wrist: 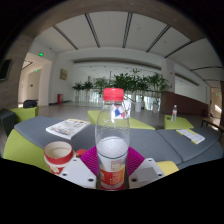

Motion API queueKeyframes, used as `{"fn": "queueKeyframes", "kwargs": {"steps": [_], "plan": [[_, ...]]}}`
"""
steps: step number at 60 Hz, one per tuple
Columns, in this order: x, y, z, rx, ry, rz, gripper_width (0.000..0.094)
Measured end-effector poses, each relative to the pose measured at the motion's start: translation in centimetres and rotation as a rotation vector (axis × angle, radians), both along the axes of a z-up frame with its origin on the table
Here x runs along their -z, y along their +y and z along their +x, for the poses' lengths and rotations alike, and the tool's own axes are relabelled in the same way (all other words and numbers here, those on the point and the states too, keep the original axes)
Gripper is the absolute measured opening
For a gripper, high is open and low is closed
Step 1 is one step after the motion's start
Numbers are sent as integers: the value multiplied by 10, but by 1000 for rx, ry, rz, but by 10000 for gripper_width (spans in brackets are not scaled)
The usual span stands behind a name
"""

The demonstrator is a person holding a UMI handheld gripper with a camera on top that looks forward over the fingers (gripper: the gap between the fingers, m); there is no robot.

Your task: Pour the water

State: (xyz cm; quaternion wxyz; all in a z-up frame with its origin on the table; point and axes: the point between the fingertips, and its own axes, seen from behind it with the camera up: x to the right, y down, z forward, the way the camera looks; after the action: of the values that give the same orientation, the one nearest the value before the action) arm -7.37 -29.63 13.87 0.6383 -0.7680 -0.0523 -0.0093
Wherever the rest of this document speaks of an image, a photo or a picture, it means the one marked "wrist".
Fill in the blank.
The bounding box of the dark wooden bench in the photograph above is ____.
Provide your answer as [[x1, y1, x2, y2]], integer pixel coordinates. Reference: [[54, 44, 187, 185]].
[[201, 116, 224, 133]]

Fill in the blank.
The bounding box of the brown framed wall picture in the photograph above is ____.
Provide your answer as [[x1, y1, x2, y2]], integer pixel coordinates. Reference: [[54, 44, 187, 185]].
[[59, 68, 69, 81]]

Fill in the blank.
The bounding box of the black bag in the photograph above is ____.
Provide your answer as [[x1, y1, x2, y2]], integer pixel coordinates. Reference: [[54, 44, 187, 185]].
[[22, 99, 39, 109]]

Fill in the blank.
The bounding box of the group of potted green plants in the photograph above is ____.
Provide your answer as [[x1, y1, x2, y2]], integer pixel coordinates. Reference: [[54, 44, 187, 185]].
[[72, 68, 170, 113]]

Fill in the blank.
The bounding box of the lime green armchair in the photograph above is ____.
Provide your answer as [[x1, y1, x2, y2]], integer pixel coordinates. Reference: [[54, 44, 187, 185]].
[[9, 105, 40, 123]]

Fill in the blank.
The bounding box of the small clear plastic bottle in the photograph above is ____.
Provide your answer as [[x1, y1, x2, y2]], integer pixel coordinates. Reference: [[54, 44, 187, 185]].
[[170, 104, 178, 123]]

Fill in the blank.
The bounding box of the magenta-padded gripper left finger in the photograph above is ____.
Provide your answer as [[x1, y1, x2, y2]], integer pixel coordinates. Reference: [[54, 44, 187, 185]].
[[58, 145, 101, 190]]

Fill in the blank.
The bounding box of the grey-topped green sofa bench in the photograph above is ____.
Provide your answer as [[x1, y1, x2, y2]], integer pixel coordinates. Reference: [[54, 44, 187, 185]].
[[155, 125, 224, 169], [2, 115, 184, 173]]

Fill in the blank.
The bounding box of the lime green low bench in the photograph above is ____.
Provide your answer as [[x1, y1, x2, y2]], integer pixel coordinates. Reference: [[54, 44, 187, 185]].
[[87, 109, 156, 131]]

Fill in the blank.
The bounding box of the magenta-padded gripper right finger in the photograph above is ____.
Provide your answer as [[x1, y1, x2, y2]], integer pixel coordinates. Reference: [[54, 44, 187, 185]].
[[125, 146, 166, 190]]

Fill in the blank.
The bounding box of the yellow white booklet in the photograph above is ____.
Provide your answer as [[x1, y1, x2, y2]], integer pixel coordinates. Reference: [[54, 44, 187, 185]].
[[175, 128, 206, 145]]

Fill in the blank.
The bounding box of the dark grey armchair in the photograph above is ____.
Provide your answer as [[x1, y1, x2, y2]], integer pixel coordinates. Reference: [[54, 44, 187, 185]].
[[0, 108, 20, 138]]

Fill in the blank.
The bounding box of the brown wooden counter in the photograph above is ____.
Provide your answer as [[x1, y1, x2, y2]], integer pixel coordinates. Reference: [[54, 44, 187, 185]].
[[159, 91, 210, 117]]

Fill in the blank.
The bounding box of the clear red-capped water bottle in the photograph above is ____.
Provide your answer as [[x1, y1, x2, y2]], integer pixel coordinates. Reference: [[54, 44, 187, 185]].
[[94, 87, 131, 191]]

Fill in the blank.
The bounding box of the colourful printed magazine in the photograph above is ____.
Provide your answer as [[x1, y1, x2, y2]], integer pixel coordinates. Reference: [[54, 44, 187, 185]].
[[45, 118, 92, 140]]

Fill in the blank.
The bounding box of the red white floral mug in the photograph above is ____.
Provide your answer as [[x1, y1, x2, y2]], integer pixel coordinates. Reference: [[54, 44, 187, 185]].
[[43, 140, 88, 176]]

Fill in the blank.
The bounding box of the black wall screen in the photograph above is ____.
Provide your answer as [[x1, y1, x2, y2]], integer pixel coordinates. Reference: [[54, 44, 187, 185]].
[[0, 59, 13, 82]]

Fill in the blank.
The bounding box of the small lime green block seat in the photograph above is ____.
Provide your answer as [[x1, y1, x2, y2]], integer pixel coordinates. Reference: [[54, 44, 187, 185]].
[[163, 114, 195, 131]]

